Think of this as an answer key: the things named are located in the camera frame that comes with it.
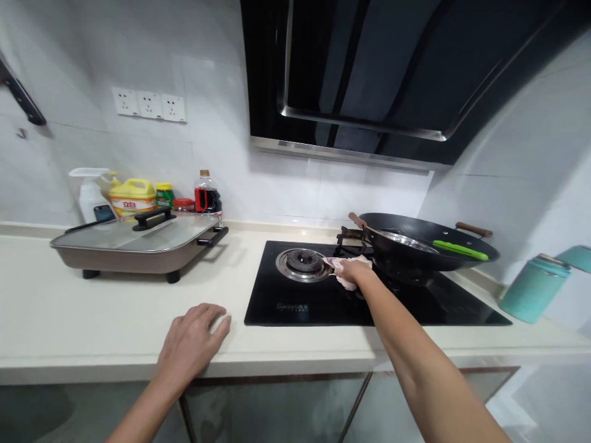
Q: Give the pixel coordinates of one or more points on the green lidded jar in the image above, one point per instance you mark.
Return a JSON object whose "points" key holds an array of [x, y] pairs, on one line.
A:
{"points": [[164, 196]]}

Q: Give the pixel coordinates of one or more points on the brown electric skillet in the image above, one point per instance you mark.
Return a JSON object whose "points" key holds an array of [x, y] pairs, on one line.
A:
{"points": [[120, 260]]}

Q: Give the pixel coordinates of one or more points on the red lidded jar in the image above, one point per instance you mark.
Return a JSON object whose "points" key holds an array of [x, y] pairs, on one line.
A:
{"points": [[183, 205]]}

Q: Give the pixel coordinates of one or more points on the person's right hand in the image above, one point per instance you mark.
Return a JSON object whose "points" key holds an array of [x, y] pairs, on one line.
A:
{"points": [[359, 274]]}

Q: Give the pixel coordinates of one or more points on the white wall socket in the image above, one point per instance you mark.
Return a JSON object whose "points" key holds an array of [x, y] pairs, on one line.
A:
{"points": [[174, 108], [125, 101], [149, 105]]}

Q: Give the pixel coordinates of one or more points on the person's right fingers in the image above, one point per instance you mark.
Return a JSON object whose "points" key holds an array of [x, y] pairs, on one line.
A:
{"points": [[345, 279]]}

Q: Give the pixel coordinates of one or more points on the black glass gas stove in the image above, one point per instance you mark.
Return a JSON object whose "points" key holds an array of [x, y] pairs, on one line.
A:
{"points": [[295, 304]]}

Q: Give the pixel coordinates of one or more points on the teal insulated flask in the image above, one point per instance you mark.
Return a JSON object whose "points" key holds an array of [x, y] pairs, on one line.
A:
{"points": [[531, 288]]}

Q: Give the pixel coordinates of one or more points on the teal flask lid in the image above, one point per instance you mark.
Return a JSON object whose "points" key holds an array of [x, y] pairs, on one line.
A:
{"points": [[577, 256]]}

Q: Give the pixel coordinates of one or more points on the glass cabinet door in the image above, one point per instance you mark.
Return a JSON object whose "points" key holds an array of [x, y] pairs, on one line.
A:
{"points": [[489, 383], [69, 413], [277, 410]]}

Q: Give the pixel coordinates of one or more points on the pinkish white cleaning cloth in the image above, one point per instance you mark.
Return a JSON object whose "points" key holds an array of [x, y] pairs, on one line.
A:
{"points": [[358, 261]]}

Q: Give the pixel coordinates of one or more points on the black iron pan support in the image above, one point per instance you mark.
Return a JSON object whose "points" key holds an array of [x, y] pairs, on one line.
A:
{"points": [[353, 240]]}

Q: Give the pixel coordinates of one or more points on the small metal wall hook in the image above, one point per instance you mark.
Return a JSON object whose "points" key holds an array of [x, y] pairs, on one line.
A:
{"points": [[21, 133]]}

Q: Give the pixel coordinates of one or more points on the person's left fingers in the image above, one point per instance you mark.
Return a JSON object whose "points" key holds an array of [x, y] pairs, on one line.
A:
{"points": [[205, 311]]}

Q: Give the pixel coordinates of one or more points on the yellow detergent jug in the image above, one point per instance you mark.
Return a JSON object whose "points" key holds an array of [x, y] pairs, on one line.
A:
{"points": [[134, 197]]}

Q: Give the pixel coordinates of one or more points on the person's left hand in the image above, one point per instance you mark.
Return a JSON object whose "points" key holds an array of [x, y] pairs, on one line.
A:
{"points": [[191, 339]]}

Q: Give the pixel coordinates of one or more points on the white spray bottle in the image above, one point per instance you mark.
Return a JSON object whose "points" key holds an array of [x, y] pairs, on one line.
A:
{"points": [[90, 196]]}

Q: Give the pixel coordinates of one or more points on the round metal gas burner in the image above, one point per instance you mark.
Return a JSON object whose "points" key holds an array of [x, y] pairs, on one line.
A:
{"points": [[302, 265]]}

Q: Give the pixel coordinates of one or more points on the dark soy sauce bottle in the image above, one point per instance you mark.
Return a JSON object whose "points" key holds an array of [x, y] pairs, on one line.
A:
{"points": [[206, 196]]}

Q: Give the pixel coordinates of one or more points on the black range hood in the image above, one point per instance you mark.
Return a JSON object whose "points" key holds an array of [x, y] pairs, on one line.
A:
{"points": [[392, 74]]}

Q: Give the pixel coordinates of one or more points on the person's left thumb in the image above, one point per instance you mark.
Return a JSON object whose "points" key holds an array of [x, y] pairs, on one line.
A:
{"points": [[223, 326]]}

